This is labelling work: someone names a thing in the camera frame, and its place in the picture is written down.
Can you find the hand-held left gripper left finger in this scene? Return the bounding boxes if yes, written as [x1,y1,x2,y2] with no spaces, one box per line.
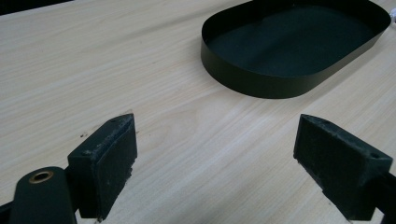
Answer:
[66,113,138,222]

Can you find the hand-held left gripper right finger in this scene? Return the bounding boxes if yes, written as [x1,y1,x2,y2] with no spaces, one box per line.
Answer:
[292,113,394,221]

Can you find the black oval metal tray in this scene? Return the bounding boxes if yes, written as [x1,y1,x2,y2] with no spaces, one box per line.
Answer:
[200,0,392,100]

